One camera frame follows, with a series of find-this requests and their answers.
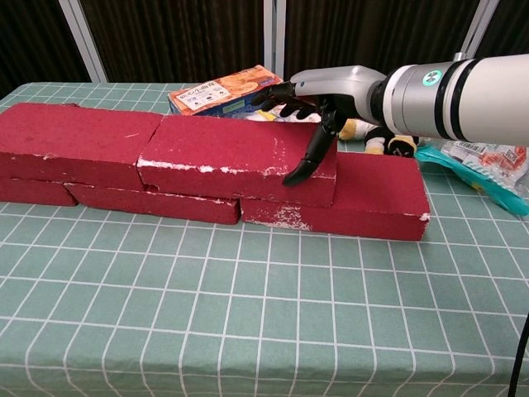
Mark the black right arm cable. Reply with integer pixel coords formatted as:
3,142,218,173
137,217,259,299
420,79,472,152
507,309,529,397

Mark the teal snack package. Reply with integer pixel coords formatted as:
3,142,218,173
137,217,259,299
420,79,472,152
414,144,529,216

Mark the green checkered tablecloth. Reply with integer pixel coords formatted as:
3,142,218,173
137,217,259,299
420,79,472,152
0,81,529,397

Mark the red brick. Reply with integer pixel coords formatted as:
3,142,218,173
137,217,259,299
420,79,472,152
0,102,164,192
239,151,431,242
64,181,242,225
136,114,340,208
0,176,79,207

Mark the black white plush doll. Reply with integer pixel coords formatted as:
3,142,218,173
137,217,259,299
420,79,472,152
338,118,425,159

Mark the clear package with red print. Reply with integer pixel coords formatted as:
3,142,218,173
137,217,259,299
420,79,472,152
440,139,529,191

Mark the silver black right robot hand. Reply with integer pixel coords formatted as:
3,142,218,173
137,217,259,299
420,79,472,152
252,65,388,187

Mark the orange blue cracker box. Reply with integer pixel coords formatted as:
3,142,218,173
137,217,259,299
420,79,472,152
167,65,284,117

